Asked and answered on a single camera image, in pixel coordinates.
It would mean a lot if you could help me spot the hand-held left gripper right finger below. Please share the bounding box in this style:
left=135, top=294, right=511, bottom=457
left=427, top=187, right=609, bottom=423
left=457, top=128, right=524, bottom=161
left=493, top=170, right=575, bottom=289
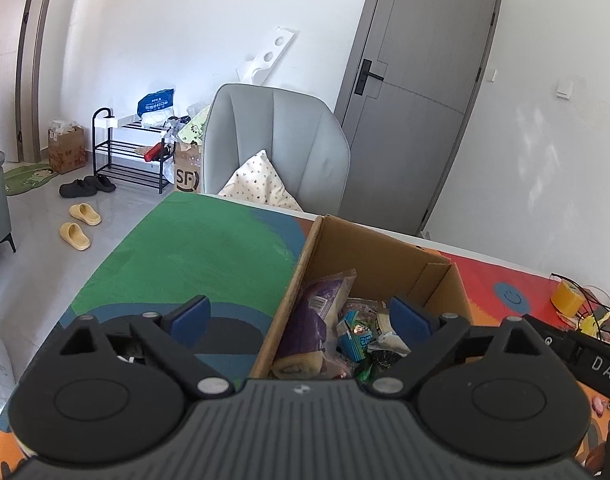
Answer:
left=369, top=296, right=560, bottom=401

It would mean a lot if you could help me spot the black metal shoe rack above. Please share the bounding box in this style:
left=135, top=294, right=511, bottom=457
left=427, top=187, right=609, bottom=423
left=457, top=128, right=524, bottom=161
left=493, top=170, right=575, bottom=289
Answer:
left=91, top=107, right=178, bottom=195

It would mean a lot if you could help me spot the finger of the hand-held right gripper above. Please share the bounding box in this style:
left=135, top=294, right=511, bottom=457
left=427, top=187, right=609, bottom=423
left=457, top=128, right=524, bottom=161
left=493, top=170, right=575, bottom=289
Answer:
left=522, top=314, right=576, bottom=362

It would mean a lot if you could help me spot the white patterned pillow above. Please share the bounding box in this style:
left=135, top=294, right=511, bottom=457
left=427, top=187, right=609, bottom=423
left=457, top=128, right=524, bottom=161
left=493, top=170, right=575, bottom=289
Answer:
left=218, top=150, right=304, bottom=212

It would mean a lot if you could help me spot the small yellow item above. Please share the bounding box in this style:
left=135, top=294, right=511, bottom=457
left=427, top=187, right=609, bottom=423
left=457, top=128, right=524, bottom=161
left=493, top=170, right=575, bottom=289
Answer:
left=580, top=310, right=610, bottom=339

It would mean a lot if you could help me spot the white snack packet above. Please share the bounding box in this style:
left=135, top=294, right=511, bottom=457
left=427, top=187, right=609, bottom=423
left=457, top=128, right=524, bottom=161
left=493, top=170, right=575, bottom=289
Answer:
left=374, top=309, right=412, bottom=357

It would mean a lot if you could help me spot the beige wardrobe door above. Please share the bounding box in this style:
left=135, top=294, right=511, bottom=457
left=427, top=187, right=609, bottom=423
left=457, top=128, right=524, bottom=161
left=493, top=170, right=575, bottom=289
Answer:
left=0, top=0, right=62, bottom=163

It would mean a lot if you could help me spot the green floor rug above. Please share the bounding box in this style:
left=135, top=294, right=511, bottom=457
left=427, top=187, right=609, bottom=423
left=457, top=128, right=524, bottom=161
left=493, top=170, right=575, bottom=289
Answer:
left=4, top=161, right=56, bottom=197

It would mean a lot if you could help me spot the black slipper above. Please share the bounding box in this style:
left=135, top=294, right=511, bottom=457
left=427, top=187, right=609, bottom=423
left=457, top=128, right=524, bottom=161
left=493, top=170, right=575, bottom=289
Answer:
left=83, top=175, right=116, bottom=193
left=60, top=178, right=98, bottom=199

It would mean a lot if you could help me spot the grey door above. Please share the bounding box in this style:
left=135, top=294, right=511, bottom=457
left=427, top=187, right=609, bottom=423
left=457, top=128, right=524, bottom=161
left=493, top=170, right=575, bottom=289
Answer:
left=333, top=0, right=503, bottom=237

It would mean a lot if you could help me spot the grey upholstered chair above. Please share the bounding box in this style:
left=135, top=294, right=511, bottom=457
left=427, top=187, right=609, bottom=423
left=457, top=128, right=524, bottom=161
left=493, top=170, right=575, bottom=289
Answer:
left=202, top=83, right=352, bottom=216

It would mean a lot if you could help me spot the yellow slipper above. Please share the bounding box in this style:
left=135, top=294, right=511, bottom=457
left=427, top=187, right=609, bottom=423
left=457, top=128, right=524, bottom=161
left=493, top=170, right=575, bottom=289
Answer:
left=68, top=203, right=102, bottom=226
left=60, top=222, right=92, bottom=251

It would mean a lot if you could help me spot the blue striped snack packet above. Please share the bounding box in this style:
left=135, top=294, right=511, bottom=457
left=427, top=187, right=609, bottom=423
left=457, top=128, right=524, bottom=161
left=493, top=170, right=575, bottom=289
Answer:
left=336, top=310, right=376, bottom=362

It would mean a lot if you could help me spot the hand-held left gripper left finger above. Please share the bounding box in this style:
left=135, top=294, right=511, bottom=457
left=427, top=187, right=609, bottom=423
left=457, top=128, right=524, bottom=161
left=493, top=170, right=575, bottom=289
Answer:
left=57, top=295, right=236, bottom=401

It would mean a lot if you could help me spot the yellow tape roll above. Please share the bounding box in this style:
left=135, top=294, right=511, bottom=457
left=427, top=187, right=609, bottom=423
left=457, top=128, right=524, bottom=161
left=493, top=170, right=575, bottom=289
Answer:
left=551, top=280, right=586, bottom=317

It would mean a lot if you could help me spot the white foam board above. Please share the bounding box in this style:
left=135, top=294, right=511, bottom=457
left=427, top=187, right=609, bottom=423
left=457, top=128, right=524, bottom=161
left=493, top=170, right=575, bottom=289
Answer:
left=236, top=26, right=300, bottom=86

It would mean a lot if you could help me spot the printed cardboard box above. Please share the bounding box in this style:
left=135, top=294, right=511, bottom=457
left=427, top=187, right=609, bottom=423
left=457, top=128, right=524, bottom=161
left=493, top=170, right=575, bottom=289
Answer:
left=48, top=120, right=86, bottom=175

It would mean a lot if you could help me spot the black cable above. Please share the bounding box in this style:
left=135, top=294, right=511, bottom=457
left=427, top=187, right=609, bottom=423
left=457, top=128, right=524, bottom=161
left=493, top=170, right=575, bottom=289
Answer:
left=550, top=272, right=610, bottom=322

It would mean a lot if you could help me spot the purple cake roll packet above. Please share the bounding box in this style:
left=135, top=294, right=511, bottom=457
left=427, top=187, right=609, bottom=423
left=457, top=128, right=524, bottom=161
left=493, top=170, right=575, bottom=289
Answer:
left=272, top=269, right=358, bottom=381

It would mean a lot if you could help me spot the green patterned cloth bag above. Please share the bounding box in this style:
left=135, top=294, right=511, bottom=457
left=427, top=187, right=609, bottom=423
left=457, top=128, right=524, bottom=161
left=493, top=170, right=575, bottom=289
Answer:
left=177, top=105, right=210, bottom=146

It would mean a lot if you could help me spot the brown paper bag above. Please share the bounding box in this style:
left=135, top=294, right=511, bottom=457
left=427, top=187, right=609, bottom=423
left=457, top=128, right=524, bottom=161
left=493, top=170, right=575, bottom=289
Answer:
left=174, top=141, right=204, bottom=193

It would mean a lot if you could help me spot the black door handle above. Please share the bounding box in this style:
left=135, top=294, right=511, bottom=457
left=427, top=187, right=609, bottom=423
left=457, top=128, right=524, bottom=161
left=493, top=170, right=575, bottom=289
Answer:
left=355, top=59, right=386, bottom=96

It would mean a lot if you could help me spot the green snack packet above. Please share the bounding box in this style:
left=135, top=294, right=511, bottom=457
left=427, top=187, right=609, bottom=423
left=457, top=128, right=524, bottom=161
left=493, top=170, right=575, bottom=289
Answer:
left=354, top=355, right=388, bottom=385

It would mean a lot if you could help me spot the clear candy packet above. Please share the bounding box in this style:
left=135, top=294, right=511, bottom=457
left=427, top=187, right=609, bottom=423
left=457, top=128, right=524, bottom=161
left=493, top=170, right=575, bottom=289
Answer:
left=342, top=298, right=388, bottom=326

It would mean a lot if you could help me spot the blue plastic bag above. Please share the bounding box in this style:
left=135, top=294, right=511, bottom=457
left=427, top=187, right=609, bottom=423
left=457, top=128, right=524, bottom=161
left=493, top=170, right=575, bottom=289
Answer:
left=137, top=88, right=176, bottom=129

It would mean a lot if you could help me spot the red snack packet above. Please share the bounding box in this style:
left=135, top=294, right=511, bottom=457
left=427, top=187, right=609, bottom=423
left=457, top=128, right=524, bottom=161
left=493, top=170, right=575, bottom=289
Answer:
left=324, top=354, right=356, bottom=381

